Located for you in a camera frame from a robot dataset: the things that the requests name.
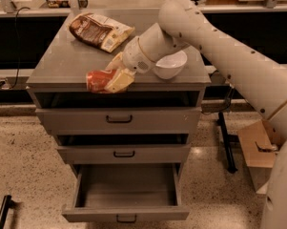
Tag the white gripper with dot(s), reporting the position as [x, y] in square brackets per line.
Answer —
[134, 57]

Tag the red coke can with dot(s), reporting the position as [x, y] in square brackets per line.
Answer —
[96, 81]

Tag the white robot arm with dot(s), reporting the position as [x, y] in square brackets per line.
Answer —
[259, 79]

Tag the grey top drawer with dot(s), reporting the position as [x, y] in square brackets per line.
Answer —
[119, 121]

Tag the grey drawer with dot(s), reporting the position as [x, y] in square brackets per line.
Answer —
[119, 121]
[116, 154]
[126, 193]

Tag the grey drawer cabinet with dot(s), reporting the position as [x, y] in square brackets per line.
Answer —
[58, 82]

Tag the grey middle drawer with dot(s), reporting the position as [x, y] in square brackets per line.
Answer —
[116, 154]

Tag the grey bottom drawer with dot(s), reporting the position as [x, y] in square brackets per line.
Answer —
[126, 193]

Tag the brown chip bag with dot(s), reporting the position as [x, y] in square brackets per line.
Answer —
[99, 31]

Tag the white bowl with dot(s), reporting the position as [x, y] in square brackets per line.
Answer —
[170, 66]

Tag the brown cardboard box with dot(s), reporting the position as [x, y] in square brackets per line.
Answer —
[260, 143]

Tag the black stand with cables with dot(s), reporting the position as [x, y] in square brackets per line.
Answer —
[220, 98]

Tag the black floor handle bar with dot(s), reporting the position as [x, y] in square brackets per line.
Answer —
[7, 203]

